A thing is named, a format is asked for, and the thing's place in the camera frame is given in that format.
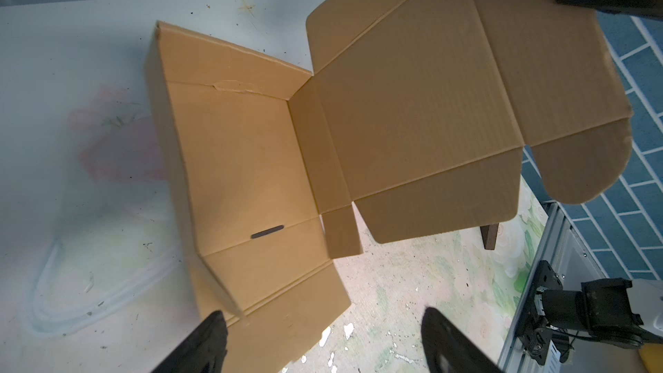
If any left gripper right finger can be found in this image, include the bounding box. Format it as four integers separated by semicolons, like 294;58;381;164
421;307;502;373

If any aluminium mounting rail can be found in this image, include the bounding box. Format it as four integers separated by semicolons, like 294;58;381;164
497;203;606;372

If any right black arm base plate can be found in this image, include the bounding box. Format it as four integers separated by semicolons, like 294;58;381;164
516;260;570;366

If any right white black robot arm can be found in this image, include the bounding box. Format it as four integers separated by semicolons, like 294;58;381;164
518;0;662;350

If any brown cardboard box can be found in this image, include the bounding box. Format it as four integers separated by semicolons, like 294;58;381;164
145;0;632;372

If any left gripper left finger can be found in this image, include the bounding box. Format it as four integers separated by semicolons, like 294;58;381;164
152;310;228;373

